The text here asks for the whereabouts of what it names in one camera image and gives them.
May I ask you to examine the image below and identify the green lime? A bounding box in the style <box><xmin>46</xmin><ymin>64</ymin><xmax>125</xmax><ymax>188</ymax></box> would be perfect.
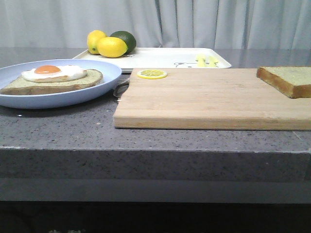
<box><xmin>110</xmin><ymin>31</ymin><xmax>137</xmax><ymax>54</ymax></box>

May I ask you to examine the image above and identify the rear yellow lemon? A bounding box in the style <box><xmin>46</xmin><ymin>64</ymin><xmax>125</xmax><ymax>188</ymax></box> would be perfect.
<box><xmin>87</xmin><ymin>30</ymin><xmax>107</xmax><ymax>54</ymax></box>

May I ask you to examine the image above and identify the white bear-print tray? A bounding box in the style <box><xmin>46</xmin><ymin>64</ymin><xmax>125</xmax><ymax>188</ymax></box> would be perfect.
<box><xmin>74</xmin><ymin>48</ymin><xmax>231</xmax><ymax>73</ymax></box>

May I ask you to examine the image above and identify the light blue round plate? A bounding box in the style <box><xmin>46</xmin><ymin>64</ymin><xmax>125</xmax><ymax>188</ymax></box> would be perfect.
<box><xmin>0</xmin><ymin>59</ymin><xmax>122</xmax><ymax>109</ymax></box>

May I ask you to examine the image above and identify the bread slice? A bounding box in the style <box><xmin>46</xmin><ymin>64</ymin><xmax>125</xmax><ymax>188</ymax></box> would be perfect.
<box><xmin>257</xmin><ymin>66</ymin><xmax>311</xmax><ymax>99</ymax></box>
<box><xmin>0</xmin><ymin>69</ymin><xmax>104</xmax><ymax>95</ymax></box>

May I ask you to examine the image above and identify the metal cutting board handle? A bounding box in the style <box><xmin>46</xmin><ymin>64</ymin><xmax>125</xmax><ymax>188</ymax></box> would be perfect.
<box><xmin>113</xmin><ymin>80</ymin><xmax>129</xmax><ymax>98</ymax></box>

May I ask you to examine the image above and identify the grey curtain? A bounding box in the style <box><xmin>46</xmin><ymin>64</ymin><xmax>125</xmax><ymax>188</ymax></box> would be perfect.
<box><xmin>0</xmin><ymin>0</ymin><xmax>311</xmax><ymax>50</ymax></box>

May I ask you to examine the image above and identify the wooden cutting board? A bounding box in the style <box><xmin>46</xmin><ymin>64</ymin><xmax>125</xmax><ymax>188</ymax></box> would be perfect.
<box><xmin>114</xmin><ymin>68</ymin><xmax>311</xmax><ymax>131</ymax></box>

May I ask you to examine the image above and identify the front yellow lemon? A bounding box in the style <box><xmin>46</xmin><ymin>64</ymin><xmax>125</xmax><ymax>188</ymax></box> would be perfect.
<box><xmin>97</xmin><ymin>37</ymin><xmax>128</xmax><ymax>58</ymax></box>

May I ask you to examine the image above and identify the yellow plastic knife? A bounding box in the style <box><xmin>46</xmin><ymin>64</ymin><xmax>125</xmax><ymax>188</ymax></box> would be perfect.
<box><xmin>208</xmin><ymin>56</ymin><xmax>219</xmax><ymax>67</ymax></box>

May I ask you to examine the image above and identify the fried egg toy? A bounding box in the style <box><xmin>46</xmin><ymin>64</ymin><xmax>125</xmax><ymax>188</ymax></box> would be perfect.
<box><xmin>21</xmin><ymin>65</ymin><xmax>87</xmax><ymax>83</ymax></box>

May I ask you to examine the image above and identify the yellow lemon slice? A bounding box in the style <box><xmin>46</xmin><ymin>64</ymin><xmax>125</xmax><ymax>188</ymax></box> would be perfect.
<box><xmin>137</xmin><ymin>69</ymin><xmax>168</xmax><ymax>80</ymax></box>

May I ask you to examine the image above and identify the yellow plastic fork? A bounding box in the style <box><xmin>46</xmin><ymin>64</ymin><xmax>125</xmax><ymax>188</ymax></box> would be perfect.
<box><xmin>196</xmin><ymin>54</ymin><xmax>207</xmax><ymax>67</ymax></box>

